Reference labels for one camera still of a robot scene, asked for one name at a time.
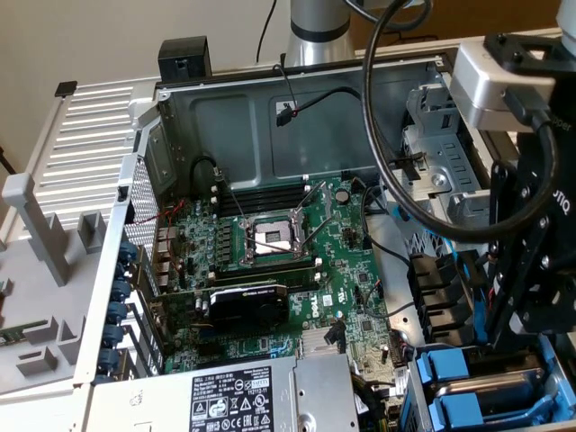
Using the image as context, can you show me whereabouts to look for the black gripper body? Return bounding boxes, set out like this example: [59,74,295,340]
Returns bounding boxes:
[516,74,576,222]

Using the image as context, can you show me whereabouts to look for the blue data wire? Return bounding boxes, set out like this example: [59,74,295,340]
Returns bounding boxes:
[391,204,491,344]

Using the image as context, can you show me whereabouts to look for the hard disk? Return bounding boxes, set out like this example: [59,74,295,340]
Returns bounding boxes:
[416,336,569,427]

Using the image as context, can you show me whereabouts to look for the grey metal drive cage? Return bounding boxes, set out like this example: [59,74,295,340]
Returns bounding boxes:
[376,83,496,247]

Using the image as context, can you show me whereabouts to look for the black plastic finned shroud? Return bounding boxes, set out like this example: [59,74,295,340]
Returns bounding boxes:
[406,249,490,348]

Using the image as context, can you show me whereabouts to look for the green motherboard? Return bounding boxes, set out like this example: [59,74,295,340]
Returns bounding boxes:
[152,174,409,392]

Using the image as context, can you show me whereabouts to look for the metal socket cover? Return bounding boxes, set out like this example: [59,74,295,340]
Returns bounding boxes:
[292,179,335,221]

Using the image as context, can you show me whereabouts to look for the lower blue drive caddy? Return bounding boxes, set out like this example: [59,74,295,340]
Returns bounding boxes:
[398,328,572,432]

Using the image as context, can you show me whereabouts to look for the brown cardboard box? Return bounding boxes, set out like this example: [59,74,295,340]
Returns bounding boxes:
[350,0,563,46]

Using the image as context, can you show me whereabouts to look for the black RAM slot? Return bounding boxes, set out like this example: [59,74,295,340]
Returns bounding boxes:
[210,186,312,215]
[269,269,323,293]
[210,175,312,202]
[207,256,323,283]

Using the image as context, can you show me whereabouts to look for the metal locking lever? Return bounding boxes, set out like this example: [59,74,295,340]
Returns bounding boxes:
[214,166,248,225]
[249,236,298,254]

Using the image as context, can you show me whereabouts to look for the CPU socket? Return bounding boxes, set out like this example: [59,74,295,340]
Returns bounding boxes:
[238,213,316,267]

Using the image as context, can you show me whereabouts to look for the silver heatsink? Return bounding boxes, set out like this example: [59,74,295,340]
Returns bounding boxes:
[299,328,348,359]

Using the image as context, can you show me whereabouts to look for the grey power supply unit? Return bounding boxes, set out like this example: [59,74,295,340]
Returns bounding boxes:
[87,353,361,432]

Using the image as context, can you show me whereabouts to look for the black graphics card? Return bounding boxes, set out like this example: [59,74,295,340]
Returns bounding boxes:
[150,281,293,335]

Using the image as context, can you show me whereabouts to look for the open grey PC case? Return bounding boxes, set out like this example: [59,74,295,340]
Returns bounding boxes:
[71,47,576,432]

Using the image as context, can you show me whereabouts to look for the black box device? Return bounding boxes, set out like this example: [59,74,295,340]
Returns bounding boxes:
[157,36,212,83]

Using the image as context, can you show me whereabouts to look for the grey parts rack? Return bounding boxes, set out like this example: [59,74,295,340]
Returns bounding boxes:
[0,173,113,400]

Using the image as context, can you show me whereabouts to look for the green RAM stick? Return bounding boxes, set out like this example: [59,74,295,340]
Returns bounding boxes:
[0,318,50,347]

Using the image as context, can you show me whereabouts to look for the thick black camera cable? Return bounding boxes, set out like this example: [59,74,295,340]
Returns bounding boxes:
[362,0,559,240]

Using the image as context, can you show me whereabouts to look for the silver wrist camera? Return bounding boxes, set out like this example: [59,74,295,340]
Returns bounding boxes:
[449,42,557,132]

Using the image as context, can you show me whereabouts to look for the black camera bracket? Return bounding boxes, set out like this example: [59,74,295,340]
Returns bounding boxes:
[483,31,576,82]

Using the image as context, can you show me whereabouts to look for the thin red black wire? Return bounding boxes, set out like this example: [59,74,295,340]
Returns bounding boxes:
[273,64,302,119]

